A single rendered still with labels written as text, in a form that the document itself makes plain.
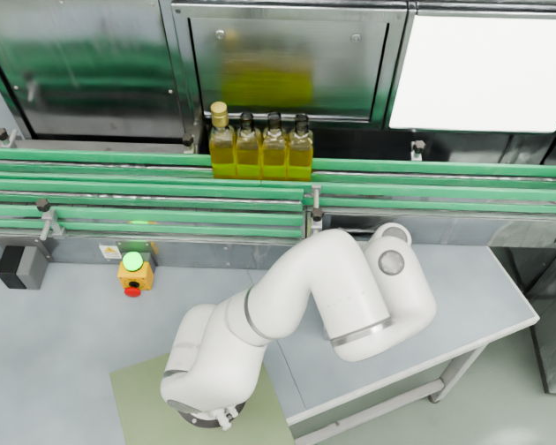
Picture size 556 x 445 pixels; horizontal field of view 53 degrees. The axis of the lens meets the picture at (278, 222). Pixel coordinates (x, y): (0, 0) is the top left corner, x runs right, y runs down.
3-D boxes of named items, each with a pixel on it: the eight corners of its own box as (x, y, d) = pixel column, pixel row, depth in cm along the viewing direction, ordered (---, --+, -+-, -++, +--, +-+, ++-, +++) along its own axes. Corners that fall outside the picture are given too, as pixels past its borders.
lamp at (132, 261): (145, 256, 134) (142, 249, 132) (141, 272, 132) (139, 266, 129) (126, 255, 134) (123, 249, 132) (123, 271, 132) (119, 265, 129)
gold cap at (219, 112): (222, 113, 120) (221, 98, 117) (231, 123, 119) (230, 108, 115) (208, 120, 119) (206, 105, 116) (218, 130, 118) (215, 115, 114)
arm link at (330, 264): (263, 365, 74) (332, 343, 64) (229, 270, 77) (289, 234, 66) (333, 335, 83) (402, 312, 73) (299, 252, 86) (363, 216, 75)
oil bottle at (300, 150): (309, 184, 140) (314, 124, 122) (309, 202, 136) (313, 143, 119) (287, 183, 140) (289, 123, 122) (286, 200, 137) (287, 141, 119)
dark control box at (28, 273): (49, 263, 142) (37, 245, 135) (41, 290, 137) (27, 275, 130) (18, 261, 142) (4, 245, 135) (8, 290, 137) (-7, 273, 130)
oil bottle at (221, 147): (240, 181, 140) (235, 120, 123) (238, 199, 137) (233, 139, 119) (218, 180, 140) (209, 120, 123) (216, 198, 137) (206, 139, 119)
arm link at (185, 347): (241, 340, 104) (242, 302, 91) (222, 409, 97) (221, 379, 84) (191, 328, 105) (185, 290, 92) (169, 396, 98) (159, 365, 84)
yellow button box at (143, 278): (156, 267, 141) (150, 252, 135) (151, 293, 137) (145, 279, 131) (129, 266, 141) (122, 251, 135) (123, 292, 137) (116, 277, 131)
